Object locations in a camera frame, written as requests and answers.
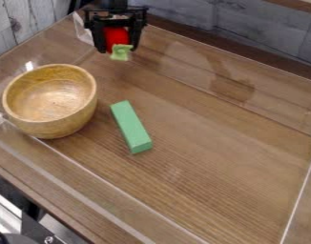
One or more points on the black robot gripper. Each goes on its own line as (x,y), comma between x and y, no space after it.
(115,13)

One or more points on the red plush fruit green leaf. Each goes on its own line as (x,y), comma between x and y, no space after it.
(117,45)

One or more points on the wooden bowl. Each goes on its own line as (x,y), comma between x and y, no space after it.
(51,100)

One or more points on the green rectangular block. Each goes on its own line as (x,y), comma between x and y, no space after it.
(136,136)

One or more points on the black metal table frame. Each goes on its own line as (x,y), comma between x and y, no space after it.
(21,219)

